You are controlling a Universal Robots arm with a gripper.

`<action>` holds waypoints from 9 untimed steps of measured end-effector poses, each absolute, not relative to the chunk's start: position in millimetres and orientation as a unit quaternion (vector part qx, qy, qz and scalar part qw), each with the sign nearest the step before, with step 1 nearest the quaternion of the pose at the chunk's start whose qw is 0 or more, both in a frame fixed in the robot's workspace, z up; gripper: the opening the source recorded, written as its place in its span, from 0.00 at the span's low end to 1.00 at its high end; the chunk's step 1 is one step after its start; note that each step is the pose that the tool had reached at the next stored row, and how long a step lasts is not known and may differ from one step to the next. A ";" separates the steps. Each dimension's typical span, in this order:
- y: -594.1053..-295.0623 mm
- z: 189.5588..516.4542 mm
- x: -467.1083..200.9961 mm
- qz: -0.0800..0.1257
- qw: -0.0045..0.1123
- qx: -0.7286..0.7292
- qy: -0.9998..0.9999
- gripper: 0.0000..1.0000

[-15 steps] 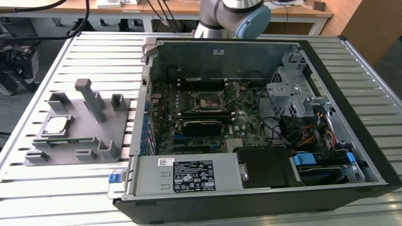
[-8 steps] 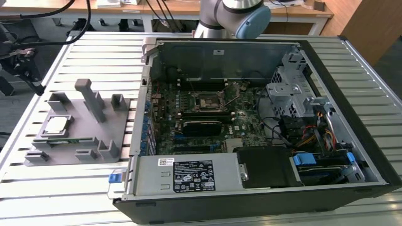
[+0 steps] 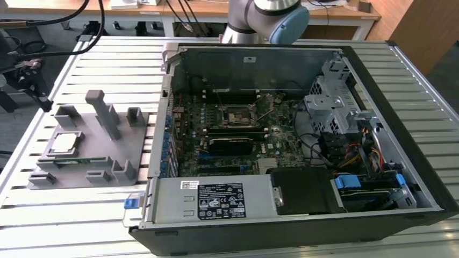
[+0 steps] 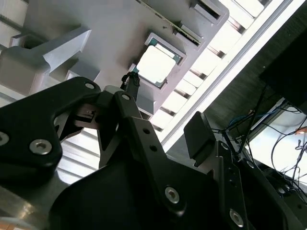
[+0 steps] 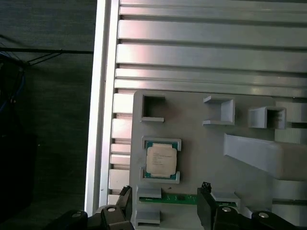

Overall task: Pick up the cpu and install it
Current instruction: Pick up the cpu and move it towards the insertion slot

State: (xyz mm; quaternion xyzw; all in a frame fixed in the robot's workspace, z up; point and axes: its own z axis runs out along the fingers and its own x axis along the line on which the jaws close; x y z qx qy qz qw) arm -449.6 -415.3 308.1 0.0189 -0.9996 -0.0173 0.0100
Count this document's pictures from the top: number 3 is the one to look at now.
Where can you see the blue case latch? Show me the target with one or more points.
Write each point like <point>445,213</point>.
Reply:
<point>131,203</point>

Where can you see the small blue clip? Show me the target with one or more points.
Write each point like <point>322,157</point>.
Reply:
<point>401,181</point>

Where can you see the CPU socket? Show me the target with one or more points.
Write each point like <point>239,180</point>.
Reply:
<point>236,117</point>

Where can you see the grey case hinge bracket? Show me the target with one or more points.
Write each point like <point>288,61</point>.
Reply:
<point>170,51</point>

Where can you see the silver heat sink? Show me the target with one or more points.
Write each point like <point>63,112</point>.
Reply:
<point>268,164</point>

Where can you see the wooden desk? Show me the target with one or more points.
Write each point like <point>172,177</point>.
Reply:
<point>358,16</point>
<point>54,10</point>

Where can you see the wooden cabinet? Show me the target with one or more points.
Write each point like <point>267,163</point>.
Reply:
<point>423,27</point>

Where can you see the silver drive cage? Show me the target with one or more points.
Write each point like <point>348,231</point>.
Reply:
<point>323,104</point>

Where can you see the white box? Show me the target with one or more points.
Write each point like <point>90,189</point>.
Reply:
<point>123,4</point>

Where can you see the hard disk in blue carrier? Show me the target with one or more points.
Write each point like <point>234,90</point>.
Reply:
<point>347,182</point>

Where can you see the black PC case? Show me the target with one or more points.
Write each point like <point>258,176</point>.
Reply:
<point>287,239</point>

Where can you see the black expansion slot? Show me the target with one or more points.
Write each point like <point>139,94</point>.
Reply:
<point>219,170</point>

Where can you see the grey parts rack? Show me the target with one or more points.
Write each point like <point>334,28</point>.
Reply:
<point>94,150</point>

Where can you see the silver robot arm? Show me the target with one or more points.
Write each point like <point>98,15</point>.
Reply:
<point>251,13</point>

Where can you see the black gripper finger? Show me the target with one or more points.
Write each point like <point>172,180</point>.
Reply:
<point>38,83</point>

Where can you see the black plastic shroud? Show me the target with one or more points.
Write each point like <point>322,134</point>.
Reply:
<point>304,190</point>

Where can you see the silver CPU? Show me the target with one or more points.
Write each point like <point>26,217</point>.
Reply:
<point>64,142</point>

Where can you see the black RAM slot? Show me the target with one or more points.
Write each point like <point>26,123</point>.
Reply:
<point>236,136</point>
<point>231,99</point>
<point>236,130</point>
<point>231,94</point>

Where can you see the green RAM stick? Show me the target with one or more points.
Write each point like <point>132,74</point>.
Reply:
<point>80,161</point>

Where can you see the green motherboard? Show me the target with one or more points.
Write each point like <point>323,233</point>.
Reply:
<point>287,134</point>

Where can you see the black graphics card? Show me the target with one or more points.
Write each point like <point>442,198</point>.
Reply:
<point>230,146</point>

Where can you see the silver power supply unit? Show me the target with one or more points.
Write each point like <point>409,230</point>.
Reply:
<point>172,199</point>

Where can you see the small cardboard box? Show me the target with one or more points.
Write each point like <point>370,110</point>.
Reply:
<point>364,6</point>

